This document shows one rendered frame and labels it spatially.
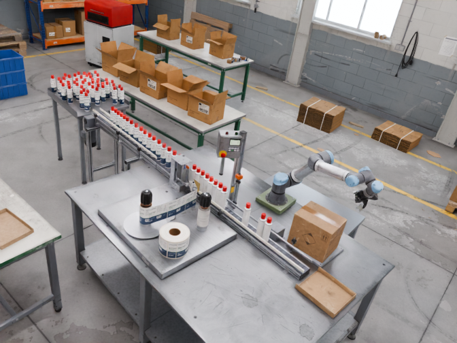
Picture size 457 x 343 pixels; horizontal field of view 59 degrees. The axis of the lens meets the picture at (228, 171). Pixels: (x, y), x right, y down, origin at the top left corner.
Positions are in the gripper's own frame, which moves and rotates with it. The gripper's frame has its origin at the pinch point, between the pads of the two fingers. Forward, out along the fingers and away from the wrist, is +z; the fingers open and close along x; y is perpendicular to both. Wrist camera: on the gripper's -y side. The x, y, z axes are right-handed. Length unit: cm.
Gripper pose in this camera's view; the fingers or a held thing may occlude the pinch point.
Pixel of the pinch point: (358, 201)
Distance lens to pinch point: 314.2
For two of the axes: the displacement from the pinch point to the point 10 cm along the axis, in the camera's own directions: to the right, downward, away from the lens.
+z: -1.5, 3.7, 9.2
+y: -9.9, 0.1, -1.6
